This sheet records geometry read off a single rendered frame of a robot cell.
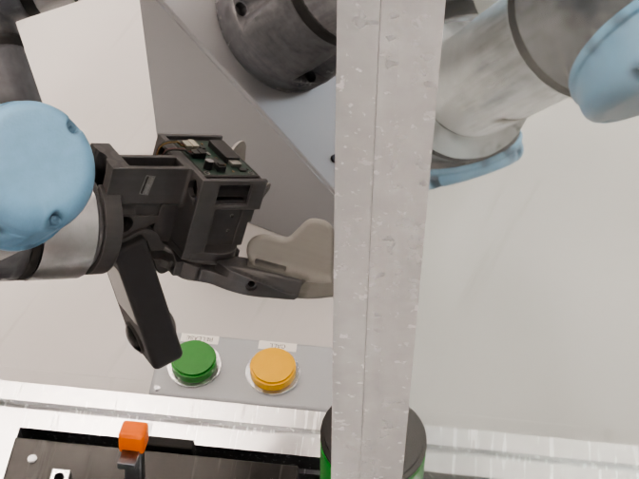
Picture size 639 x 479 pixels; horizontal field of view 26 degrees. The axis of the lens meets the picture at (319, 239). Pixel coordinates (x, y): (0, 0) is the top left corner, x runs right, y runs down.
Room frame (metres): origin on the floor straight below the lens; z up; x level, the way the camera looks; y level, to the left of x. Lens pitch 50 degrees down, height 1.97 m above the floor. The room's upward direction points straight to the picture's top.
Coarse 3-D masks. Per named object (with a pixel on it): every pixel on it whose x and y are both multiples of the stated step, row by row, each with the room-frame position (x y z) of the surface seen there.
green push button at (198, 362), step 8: (184, 344) 0.71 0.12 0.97; (192, 344) 0.71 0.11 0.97; (200, 344) 0.71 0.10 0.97; (208, 344) 0.71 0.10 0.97; (184, 352) 0.70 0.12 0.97; (192, 352) 0.70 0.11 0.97; (200, 352) 0.70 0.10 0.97; (208, 352) 0.70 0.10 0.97; (176, 360) 0.69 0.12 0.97; (184, 360) 0.69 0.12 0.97; (192, 360) 0.69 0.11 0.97; (200, 360) 0.69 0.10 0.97; (208, 360) 0.69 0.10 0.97; (216, 360) 0.69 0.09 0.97; (176, 368) 0.68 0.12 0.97; (184, 368) 0.68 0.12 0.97; (192, 368) 0.68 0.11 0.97; (200, 368) 0.68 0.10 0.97; (208, 368) 0.68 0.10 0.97; (184, 376) 0.67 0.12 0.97; (192, 376) 0.67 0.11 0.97; (200, 376) 0.67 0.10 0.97; (208, 376) 0.68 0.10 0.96
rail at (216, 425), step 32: (0, 384) 0.67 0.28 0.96; (32, 384) 0.67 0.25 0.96; (0, 416) 0.64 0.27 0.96; (32, 416) 0.64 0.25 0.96; (64, 416) 0.64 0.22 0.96; (96, 416) 0.64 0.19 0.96; (128, 416) 0.64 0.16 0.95; (160, 416) 0.64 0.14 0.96; (192, 416) 0.64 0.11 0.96; (224, 416) 0.64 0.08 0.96; (256, 416) 0.64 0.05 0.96; (288, 416) 0.64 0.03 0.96; (320, 416) 0.64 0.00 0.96; (160, 448) 0.60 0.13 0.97; (192, 448) 0.60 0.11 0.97; (224, 448) 0.61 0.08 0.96; (256, 448) 0.61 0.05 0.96; (288, 448) 0.61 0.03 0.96
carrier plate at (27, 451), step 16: (16, 448) 0.60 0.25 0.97; (32, 448) 0.60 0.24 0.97; (48, 448) 0.60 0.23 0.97; (64, 448) 0.60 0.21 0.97; (80, 448) 0.60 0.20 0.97; (96, 448) 0.60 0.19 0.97; (112, 448) 0.60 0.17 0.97; (16, 464) 0.59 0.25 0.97; (32, 464) 0.59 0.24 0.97; (48, 464) 0.59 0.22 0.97; (64, 464) 0.59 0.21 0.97; (80, 464) 0.59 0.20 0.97; (96, 464) 0.59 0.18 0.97; (112, 464) 0.59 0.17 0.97; (160, 464) 0.59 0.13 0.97; (176, 464) 0.59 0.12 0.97; (192, 464) 0.59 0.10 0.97; (208, 464) 0.59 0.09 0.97; (224, 464) 0.59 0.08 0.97; (240, 464) 0.59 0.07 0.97; (256, 464) 0.59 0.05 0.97; (272, 464) 0.59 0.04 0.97
